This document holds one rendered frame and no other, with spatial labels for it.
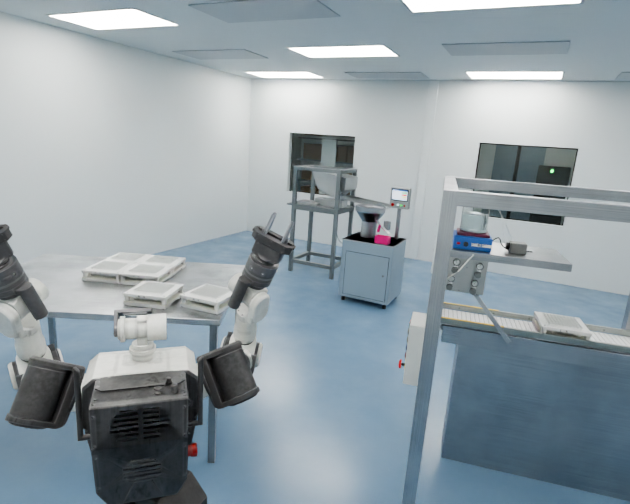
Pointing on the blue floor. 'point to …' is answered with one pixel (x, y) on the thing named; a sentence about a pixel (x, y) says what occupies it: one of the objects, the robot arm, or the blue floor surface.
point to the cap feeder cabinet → (371, 269)
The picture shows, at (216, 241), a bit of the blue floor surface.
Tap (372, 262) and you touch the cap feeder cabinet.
